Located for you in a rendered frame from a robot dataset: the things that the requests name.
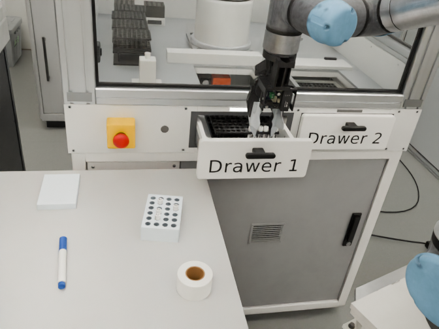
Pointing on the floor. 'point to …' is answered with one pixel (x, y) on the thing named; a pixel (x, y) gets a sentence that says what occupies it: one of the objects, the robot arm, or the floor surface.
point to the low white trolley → (110, 255)
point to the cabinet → (287, 223)
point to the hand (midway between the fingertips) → (262, 129)
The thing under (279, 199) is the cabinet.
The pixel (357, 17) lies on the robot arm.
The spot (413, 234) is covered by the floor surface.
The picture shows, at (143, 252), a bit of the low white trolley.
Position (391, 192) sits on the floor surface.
